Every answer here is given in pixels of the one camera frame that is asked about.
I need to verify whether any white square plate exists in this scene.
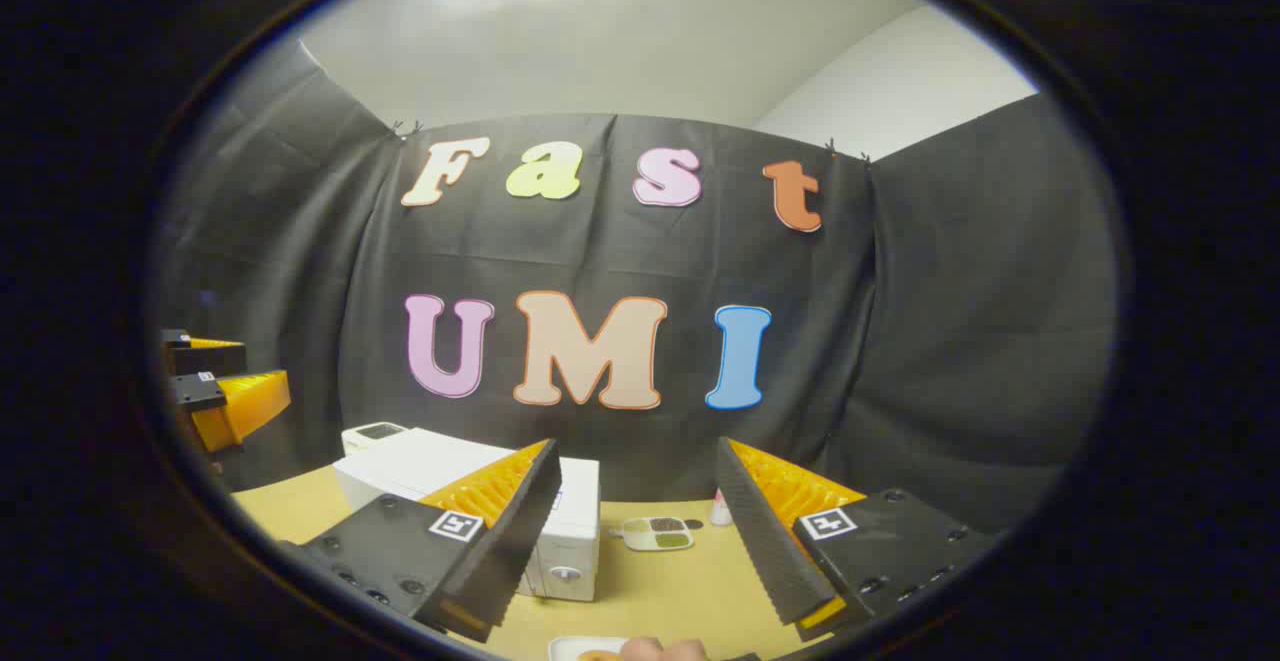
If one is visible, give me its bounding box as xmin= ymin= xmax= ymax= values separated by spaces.
xmin=548 ymin=636 xmax=633 ymax=661

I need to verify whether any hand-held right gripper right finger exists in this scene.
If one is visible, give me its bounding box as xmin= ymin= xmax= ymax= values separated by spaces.
xmin=716 ymin=436 xmax=1003 ymax=644

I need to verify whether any black backdrop cloth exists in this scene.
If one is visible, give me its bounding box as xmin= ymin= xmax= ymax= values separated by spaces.
xmin=155 ymin=36 xmax=1119 ymax=532

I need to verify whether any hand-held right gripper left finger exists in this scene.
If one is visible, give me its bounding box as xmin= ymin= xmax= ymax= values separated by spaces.
xmin=280 ymin=438 xmax=563 ymax=644

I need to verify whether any white divided seed dish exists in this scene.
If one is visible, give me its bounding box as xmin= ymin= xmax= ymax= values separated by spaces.
xmin=610 ymin=516 xmax=703 ymax=553

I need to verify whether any white toaster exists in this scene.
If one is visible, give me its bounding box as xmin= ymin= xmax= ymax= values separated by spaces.
xmin=342 ymin=422 xmax=410 ymax=457

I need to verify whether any white microwave oven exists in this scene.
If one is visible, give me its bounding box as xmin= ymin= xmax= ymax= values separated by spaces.
xmin=335 ymin=428 xmax=601 ymax=602

